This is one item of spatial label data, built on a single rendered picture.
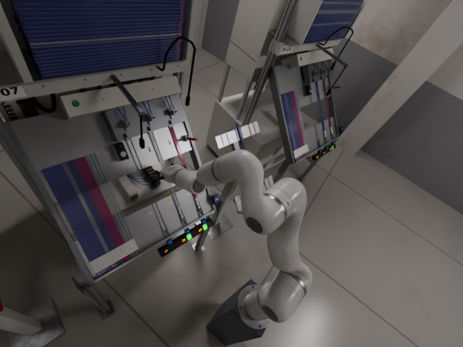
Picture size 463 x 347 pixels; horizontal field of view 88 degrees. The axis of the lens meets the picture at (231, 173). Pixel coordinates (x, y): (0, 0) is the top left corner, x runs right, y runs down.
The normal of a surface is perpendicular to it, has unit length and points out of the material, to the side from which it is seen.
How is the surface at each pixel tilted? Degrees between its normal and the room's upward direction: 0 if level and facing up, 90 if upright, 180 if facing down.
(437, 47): 90
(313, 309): 0
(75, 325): 0
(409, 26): 90
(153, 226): 44
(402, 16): 90
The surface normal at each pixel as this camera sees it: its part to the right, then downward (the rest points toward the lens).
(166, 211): 0.61, 0.05
